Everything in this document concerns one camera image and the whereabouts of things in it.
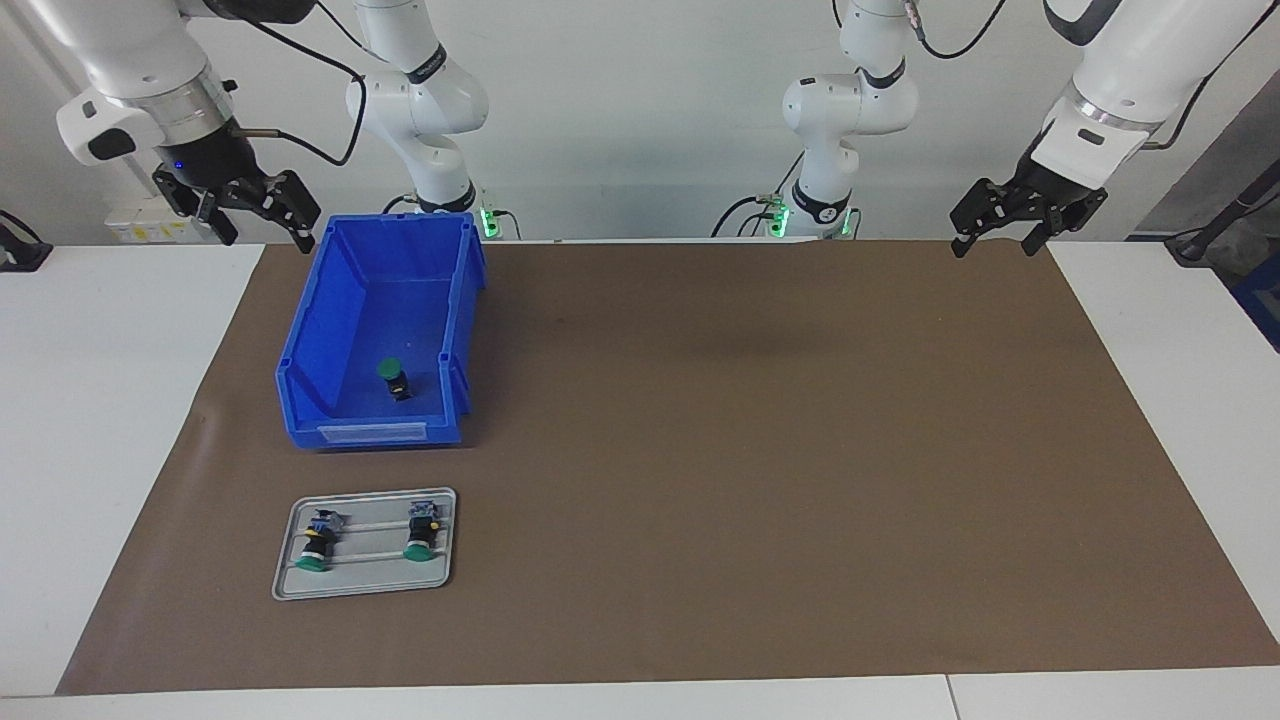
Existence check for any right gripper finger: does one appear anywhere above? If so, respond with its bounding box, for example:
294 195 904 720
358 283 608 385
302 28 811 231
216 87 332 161
152 168 239 247
250 170 321 253

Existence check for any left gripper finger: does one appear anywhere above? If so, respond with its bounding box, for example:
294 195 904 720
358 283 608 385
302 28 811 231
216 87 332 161
949 178 1009 259
1022 188 1109 257

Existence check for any white power strip box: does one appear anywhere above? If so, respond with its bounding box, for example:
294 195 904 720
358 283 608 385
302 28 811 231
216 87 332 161
105 195 216 244

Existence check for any black pole stand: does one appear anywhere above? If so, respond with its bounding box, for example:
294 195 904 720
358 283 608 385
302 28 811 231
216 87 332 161
1165 160 1280 266

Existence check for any blue plastic storage bin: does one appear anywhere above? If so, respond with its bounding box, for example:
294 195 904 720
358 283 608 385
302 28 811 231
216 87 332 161
275 212 488 453

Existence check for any blue crate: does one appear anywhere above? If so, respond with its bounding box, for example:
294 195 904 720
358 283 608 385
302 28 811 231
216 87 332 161
1232 278 1280 353

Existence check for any brown table mat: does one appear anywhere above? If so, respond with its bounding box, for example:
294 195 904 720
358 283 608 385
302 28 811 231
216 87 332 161
55 240 1280 696

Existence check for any grey metal tray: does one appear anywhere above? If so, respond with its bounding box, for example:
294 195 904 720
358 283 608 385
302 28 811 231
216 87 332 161
271 487 458 602

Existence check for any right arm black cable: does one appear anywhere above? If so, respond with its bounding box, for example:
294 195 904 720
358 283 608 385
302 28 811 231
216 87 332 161
225 0 371 168

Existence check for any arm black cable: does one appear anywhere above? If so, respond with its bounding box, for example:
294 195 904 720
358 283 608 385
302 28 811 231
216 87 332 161
225 0 371 168
903 0 1276 179

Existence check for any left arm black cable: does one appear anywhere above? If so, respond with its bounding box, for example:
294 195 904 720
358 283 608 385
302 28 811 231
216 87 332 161
903 0 1276 179

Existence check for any black bracket object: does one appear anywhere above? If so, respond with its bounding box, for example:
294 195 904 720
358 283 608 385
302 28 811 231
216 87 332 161
0 210 53 273

